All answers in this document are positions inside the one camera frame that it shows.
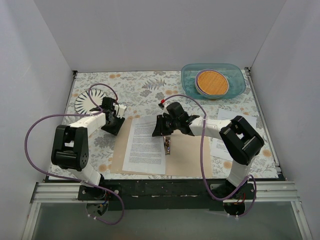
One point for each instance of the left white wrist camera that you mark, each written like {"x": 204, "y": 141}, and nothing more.
{"x": 119, "y": 110}

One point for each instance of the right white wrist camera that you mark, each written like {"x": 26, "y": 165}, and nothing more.
{"x": 162, "y": 104}

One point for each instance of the brown cardboard folder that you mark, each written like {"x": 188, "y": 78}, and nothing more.
{"x": 183, "y": 160}

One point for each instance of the aluminium frame rail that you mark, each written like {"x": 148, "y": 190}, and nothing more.
{"x": 55, "y": 192}

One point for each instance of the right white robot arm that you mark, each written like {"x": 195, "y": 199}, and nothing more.
{"x": 241, "y": 140}

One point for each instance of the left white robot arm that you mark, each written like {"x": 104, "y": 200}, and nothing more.
{"x": 70, "y": 149}

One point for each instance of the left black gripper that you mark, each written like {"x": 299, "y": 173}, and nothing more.
{"x": 113, "y": 124}

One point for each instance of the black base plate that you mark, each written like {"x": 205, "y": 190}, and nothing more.
{"x": 168, "y": 194}

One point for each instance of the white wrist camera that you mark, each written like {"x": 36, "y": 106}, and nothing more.
{"x": 119, "y": 110}
{"x": 162, "y": 104}

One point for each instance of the orange woven round plate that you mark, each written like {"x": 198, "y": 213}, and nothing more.
{"x": 210, "y": 82}

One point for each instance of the metal folder clip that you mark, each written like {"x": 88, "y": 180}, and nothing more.
{"x": 167, "y": 145}

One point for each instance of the blue striped white plate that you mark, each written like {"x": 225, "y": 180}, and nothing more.
{"x": 83, "y": 103}

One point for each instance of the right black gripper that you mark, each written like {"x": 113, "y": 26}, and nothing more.
{"x": 163, "y": 124}

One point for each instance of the teal plastic container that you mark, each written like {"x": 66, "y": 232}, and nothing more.
{"x": 233, "y": 74}

